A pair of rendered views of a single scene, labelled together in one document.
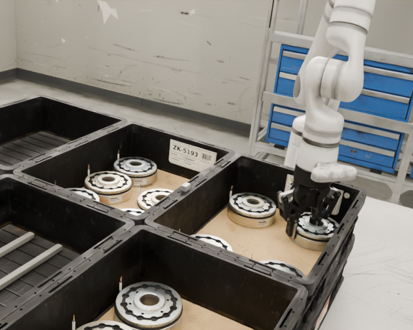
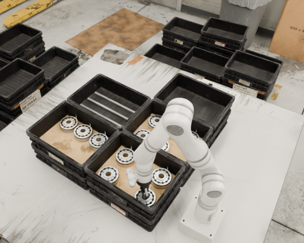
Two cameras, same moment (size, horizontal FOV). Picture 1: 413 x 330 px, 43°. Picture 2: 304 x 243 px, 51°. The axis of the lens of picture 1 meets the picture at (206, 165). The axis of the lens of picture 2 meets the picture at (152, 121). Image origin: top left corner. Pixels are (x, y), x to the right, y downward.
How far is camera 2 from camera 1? 1.65 m
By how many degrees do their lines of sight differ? 77
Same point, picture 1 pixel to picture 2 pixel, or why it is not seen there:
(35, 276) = (119, 119)
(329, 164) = (134, 175)
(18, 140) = (215, 103)
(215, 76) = not seen: outside the picture
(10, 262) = (127, 113)
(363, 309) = (130, 235)
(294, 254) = (131, 190)
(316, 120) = not seen: hidden behind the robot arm
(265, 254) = not seen: hidden behind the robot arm
